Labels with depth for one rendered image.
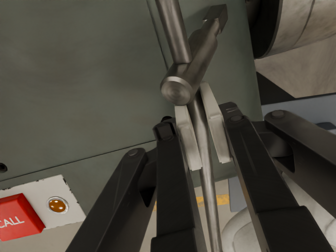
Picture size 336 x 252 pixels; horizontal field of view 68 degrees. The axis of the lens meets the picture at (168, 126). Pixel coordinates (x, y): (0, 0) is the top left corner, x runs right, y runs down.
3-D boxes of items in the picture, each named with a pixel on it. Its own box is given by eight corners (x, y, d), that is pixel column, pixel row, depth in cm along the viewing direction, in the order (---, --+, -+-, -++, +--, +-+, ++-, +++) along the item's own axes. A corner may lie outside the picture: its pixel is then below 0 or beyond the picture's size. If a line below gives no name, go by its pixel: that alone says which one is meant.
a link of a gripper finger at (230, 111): (231, 142, 12) (297, 126, 11) (215, 104, 16) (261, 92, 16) (237, 168, 12) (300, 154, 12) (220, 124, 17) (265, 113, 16)
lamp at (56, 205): (56, 210, 33) (53, 214, 32) (48, 198, 32) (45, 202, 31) (70, 206, 32) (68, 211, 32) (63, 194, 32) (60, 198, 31)
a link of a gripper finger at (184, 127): (203, 169, 14) (190, 172, 14) (191, 120, 21) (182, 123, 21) (189, 123, 13) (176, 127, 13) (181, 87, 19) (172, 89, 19)
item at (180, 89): (205, 1, 22) (154, 78, 15) (230, -3, 21) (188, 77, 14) (209, 25, 23) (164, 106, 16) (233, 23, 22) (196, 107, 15)
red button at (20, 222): (10, 230, 35) (1, 243, 33) (-15, 199, 33) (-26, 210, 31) (48, 222, 34) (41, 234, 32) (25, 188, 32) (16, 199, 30)
